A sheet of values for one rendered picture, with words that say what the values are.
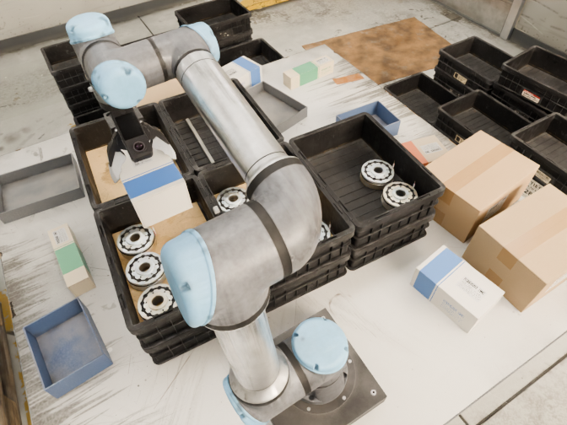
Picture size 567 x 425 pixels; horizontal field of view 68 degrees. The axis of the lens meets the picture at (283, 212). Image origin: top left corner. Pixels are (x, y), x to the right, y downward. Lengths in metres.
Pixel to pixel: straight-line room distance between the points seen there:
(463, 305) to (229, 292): 0.80
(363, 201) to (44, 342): 0.98
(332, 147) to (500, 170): 0.53
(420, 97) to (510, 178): 1.38
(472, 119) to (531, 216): 1.18
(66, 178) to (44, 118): 1.71
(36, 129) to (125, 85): 2.62
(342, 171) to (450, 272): 0.45
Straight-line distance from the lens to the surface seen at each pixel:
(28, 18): 4.33
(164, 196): 0.96
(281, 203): 0.54
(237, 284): 0.52
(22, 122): 3.47
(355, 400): 1.10
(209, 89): 0.69
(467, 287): 1.24
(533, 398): 2.09
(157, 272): 1.15
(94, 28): 0.83
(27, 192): 1.76
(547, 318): 1.40
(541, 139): 2.29
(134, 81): 0.75
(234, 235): 0.51
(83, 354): 1.30
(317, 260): 1.13
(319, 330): 0.90
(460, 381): 1.22
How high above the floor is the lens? 1.80
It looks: 51 degrees down
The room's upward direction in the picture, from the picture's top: 2 degrees counter-clockwise
